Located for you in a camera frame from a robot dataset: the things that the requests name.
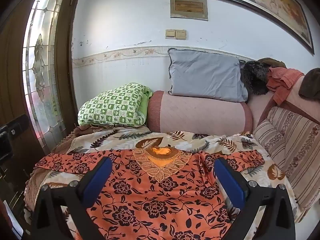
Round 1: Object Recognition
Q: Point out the orange floral garment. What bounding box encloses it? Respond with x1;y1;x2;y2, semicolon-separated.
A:
35;146;265;240

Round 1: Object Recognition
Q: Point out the striped cushion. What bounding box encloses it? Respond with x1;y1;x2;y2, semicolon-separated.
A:
253;107;319;211

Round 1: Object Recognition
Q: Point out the pink bed headboard pad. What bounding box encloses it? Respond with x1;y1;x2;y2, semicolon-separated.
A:
247;76;320;130

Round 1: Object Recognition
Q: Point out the leaf pattern blanket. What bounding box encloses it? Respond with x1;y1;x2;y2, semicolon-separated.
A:
24;125;300;223

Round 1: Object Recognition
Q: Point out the stained glass door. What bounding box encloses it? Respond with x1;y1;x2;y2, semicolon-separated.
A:
1;0;78;160

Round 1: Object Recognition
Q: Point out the pink bolster pillow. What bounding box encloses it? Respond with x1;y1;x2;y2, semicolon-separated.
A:
146;90;253;136

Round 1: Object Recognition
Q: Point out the orange towel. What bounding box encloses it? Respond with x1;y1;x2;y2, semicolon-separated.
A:
266;67;304;106

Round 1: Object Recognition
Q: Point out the green checkered folded quilt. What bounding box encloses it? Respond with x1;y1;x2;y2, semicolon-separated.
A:
78;82;152;127

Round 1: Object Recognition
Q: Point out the black furry item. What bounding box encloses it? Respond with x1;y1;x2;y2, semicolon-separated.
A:
240;61;270;95

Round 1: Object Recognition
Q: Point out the brown cloth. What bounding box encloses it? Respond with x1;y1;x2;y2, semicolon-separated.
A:
298;68;320;100

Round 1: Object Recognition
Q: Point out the grey pillow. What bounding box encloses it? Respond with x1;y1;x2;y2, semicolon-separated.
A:
168;48;248;102

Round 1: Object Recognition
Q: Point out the beige wall switch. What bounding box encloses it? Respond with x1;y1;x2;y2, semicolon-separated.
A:
165;29;187;40

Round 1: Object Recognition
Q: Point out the wall plaque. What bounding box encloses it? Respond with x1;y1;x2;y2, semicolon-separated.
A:
170;0;208;21

